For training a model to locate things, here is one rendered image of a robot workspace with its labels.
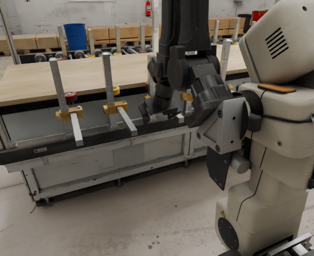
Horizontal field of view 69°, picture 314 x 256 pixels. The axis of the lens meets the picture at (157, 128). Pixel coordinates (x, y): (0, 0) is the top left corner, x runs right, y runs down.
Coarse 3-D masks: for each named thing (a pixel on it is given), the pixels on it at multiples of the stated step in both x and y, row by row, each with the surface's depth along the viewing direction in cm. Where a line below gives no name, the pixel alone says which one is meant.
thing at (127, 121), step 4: (116, 100) 139; (120, 108) 129; (120, 112) 125; (124, 112) 125; (120, 116) 125; (124, 116) 120; (128, 116) 120; (124, 120) 117; (128, 120) 117; (128, 124) 113; (132, 124) 113; (128, 128) 113; (132, 128) 110; (132, 132) 108; (136, 132) 109
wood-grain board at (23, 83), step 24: (24, 72) 167; (48, 72) 167; (72, 72) 167; (96, 72) 167; (120, 72) 167; (144, 72) 167; (240, 72) 176; (0, 96) 128; (24, 96) 128; (48, 96) 130
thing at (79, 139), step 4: (68, 104) 132; (72, 104) 132; (72, 116) 119; (76, 116) 119; (72, 120) 115; (76, 120) 115; (72, 124) 111; (76, 124) 111; (76, 128) 108; (76, 132) 105; (80, 132) 105; (76, 136) 102; (80, 136) 102; (76, 140) 99; (80, 140) 100; (76, 144) 100; (80, 144) 101
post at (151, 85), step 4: (148, 56) 126; (152, 56) 125; (148, 60) 127; (148, 72) 131; (148, 76) 132; (148, 80) 133; (152, 80) 132; (148, 84) 135; (152, 84) 133; (148, 88) 136; (152, 88) 135; (148, 92) 138; (152, 92) 136; (152, 96) 137; (148, 112) 145; (152, 116) 144
